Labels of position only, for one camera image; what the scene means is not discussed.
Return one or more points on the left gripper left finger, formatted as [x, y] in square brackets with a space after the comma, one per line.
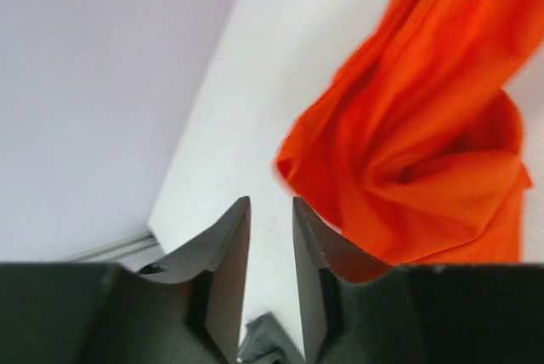
[183, 308]

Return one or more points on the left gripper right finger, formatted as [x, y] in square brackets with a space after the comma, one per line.
[357, 309]

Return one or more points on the orange t shirt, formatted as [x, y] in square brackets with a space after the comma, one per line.
[415, 150]

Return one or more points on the grey folded t shirt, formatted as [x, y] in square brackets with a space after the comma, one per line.
[266, 342]

